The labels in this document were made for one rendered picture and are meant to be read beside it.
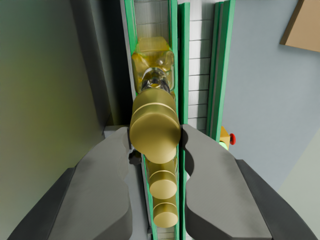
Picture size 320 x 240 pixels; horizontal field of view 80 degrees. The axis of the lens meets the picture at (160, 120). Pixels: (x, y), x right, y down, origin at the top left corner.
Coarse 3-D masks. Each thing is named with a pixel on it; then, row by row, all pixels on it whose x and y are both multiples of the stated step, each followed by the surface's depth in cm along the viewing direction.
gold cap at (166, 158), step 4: (172, 152) 20; (148, 156) 20; (152, 156) 20; (156, 156) 20; (160, 156) 20; (164, 156) 20; (168, 156) 20; (172, 156) 20; (152, 160) 21; (156, 160) 21; (160, 160) 21; (164, 160) 21; (168, 160) 21
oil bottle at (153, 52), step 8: (144, 40) 36; (152, 40) 35; (160, 40) 34; (136, 48) 28; (144, 48) 27; (152, 48) 27; (160, 48) 26; (168, 48) 26; (136, 56) 24; (144, 56) 23; (152, 56) 23; (160, 56) 23; (168, 56) 23; (136, 64) 23; (144, 64) 23; (152, 64) 23; (160, 64) 23; (168, 64) 23; (136, 72) 23; (168, 72) 23; (136, 80) 24; (168, 80) 24; (136, 88) 25
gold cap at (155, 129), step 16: (144, 96) 14; (160, 96) 14; (144, 112) 12; (160, 112) 12; (176, 112) 14; (144, 128) 12; (160, 128) 12; (176, 128) 12; (144, 144) 12; (160, 144) 13; (176, 144) 13
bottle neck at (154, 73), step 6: (144, 72) 23; (150, 72) 21; (156, 72) 21; (162, 72) 22; (144, 78) 20; (150, 78) 19; (156, 78) 19; (162, 78) 19; (144, 84) 19; (150, 84) 19; (162, 84) 19; (168, 84) 20; (168, 90) 19
